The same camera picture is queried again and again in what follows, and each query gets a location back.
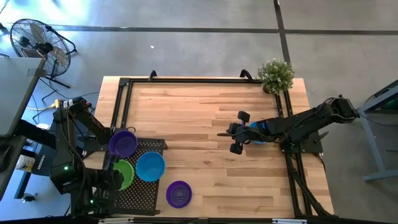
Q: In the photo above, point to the green plastic mini bowl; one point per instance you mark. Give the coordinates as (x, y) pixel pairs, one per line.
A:
(128, 172)

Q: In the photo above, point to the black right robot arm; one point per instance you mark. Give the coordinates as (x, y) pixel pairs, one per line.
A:
(304, 123)

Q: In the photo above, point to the white plastic tub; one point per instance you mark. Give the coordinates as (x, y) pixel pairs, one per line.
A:
(25, 162)

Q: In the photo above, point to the dark grey desk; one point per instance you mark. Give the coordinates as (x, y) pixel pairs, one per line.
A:
(9, 161)

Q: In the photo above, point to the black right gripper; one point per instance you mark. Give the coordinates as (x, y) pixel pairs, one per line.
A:
(241, 132)

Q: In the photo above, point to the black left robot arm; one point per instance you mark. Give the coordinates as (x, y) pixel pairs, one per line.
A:
(62, 140)

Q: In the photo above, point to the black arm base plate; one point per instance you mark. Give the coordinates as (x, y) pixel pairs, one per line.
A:
(91, 146)
(306, 146)

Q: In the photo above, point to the grey table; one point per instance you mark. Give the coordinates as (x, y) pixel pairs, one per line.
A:
(15, 93)

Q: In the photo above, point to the grey metal stand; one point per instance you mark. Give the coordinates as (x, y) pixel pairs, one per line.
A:
(373, 107)

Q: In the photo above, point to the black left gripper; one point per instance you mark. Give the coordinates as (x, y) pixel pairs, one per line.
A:
(109, 180)

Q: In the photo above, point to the black metal table frame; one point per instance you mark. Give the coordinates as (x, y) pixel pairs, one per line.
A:
(199, 80)

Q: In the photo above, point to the black lettered equipment box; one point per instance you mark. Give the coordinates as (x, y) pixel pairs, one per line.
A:
(43, 161)

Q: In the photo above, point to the purple plastic mini bowl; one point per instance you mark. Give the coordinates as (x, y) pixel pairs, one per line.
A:
(123, 143)
(178, 194)

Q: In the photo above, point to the black perforated metal tray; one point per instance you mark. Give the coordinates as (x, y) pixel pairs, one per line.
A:
(146, 193)

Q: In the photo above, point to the small potted green plant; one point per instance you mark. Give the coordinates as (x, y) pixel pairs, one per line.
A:
(275, 76)

